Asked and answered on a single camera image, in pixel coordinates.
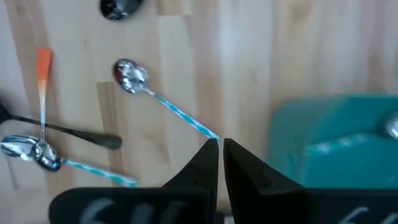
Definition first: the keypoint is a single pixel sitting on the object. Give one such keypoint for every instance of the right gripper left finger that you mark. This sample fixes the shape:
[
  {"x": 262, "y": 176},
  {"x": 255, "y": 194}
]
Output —
[{"x": 192, "y": 202}]

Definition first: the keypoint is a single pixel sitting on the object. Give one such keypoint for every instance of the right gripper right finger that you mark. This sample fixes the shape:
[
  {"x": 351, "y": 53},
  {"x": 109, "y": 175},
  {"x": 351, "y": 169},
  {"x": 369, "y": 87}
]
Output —
[{"x": 264, "y": 199}]

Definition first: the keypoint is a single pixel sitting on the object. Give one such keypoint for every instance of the teal plastic bin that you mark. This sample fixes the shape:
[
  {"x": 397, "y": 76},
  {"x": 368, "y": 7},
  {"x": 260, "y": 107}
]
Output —
[{"x": 335, "y": 161}]

